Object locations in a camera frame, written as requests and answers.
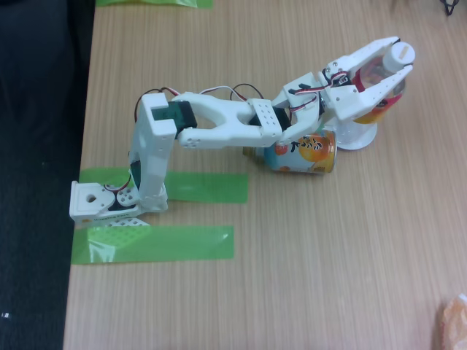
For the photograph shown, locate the orange plastic bag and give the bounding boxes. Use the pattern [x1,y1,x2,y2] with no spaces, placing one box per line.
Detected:
[439,293,467,350]

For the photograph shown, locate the white round plate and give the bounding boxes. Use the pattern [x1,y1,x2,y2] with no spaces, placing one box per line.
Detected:
[335,122,378,151]

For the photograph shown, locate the orange juice bottle can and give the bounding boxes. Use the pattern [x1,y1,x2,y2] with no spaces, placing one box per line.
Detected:
[242,127,337,175]

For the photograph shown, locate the black cable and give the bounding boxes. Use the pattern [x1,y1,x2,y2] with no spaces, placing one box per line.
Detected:
[439,0,461,18]

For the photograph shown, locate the long green tape strip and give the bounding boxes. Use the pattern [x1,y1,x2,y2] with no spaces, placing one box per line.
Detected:
[72,225,235,265]

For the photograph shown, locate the clear plastic bottle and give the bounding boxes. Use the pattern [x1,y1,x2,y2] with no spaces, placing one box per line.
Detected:
[333,41,417,145]

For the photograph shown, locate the green plastic sheet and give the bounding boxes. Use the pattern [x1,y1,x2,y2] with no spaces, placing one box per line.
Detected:
[95,0,214,9]

